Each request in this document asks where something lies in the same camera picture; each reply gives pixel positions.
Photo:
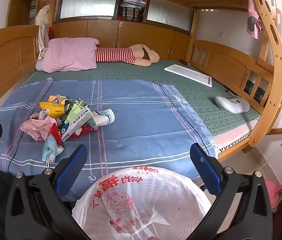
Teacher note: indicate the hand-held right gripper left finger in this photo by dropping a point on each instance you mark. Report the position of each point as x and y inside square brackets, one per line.
[74, 165]

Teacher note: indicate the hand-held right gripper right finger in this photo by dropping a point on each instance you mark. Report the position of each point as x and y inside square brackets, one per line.
[204, 170]

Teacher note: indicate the white paper cup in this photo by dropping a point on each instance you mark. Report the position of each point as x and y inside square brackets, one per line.
[103, 118]

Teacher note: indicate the white bag-lined trash bin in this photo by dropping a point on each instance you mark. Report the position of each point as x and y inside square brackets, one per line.
[156, 205]

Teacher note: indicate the yellow snack bag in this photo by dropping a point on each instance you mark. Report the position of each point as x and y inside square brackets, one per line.
[53, 107]

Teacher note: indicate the blue face mask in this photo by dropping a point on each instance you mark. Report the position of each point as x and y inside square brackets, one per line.
[49, 150]

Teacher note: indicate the red box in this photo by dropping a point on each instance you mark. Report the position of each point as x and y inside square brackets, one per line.
[85, 131]

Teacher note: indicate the white medicine box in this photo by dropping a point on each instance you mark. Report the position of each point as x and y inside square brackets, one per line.
[77, 122]

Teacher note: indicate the pink plastic bag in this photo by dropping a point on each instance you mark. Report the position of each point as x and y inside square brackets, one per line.
[37, 127]

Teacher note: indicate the pink patterned bed sheet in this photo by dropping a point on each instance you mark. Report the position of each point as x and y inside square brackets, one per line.
[236, 135]

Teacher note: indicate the light green folded paper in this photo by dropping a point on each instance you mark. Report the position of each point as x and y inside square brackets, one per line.
[74, 110]

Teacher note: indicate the white oval device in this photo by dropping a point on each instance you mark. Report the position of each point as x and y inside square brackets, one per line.
[231, 105]

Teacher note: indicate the green mattress cover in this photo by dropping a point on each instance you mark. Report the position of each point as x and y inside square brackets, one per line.
[206, 97]

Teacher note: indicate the blue plaid blanket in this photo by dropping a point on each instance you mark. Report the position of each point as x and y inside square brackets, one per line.
[143, 120]

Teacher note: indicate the white tray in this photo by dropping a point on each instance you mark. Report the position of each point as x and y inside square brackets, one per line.
[188, 75]

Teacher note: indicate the pink pillow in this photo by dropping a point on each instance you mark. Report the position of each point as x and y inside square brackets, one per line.
[68, 55]

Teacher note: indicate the striped plush doll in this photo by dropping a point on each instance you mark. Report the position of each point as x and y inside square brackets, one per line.
[113, 54]

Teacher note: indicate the wooden bed ladder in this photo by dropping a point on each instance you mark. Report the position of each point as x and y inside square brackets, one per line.
[278, 55]

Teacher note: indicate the pink hanging cloth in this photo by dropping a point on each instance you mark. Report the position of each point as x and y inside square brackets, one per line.
[252, 20]

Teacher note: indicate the ribbed glass window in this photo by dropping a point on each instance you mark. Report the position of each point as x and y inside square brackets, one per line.
[88, 5]
[168, 15]

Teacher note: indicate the shelf clutter stack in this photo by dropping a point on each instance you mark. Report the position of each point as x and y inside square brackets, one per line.
[132, 5]

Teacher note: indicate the wooden bunk bed frame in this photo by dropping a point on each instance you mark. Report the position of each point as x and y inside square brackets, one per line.
[218, 60]

